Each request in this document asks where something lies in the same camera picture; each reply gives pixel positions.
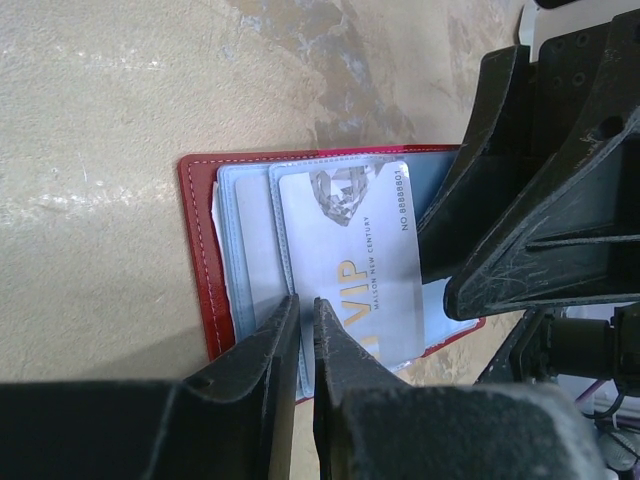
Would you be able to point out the red leather card holder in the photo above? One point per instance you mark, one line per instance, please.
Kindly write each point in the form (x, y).
(238, 243)

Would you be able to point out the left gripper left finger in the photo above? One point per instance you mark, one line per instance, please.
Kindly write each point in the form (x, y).
(232, 419)

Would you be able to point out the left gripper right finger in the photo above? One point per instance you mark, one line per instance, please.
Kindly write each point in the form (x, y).
(370, 424)

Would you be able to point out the silver VIP card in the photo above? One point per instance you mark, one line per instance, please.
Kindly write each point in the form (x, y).
(352, 240)

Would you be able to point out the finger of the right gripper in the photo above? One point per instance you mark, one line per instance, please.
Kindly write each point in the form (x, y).
(571, 235)
(491, 166)

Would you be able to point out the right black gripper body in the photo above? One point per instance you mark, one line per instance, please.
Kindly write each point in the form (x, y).
(595, 340)

